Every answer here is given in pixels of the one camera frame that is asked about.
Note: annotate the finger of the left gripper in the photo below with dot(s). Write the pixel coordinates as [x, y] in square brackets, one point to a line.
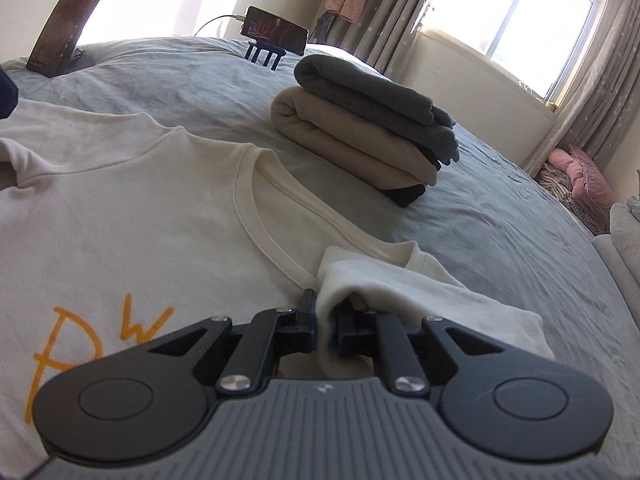
[8, 95]

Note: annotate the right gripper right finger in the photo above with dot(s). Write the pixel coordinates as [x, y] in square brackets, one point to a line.
[494, 396]

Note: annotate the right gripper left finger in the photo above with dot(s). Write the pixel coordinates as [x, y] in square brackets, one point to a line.
[152, 398]

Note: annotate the white Winnie the Pooh sweatshirt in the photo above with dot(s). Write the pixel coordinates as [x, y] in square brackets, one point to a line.
[116, 230]

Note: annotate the upright smartphone with video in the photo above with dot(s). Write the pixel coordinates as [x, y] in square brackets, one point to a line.
[56, 44]

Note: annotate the black phone stand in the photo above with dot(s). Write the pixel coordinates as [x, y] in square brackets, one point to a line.
[79, 60]

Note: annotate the grey bed sheet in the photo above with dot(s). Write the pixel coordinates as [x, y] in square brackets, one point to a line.
[490, 225]

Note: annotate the grey folded quilt stack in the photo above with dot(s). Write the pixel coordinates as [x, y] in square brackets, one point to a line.
[620, 251]

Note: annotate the striped folded blanket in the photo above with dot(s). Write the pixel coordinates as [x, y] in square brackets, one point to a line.
[557, 185]

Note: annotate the pink folded blanket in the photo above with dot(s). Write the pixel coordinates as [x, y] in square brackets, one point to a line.
[589, 186]

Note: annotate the folded black garment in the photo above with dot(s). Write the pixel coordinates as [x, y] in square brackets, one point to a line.
[404, 197]

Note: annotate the landscape smartphone on stand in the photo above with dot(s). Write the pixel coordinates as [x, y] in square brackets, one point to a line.
[262, 25]

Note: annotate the blue phone stand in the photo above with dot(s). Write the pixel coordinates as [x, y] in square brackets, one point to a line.
[262, 51]

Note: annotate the right grey star curtain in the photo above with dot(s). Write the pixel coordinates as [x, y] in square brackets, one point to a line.
[597, 115]

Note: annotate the grey star curtain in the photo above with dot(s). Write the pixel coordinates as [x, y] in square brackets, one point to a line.
[383, 36]
[597, 115]

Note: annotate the folded dark grey garment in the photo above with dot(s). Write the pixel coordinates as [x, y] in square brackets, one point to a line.
[397, 108]

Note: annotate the folded beige garment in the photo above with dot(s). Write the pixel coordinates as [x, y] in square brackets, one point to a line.
[368, 151]

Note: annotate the left grey star curtain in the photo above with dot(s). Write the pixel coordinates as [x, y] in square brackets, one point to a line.
[383, 36]

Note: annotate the window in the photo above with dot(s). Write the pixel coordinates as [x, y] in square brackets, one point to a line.
[538, 43]

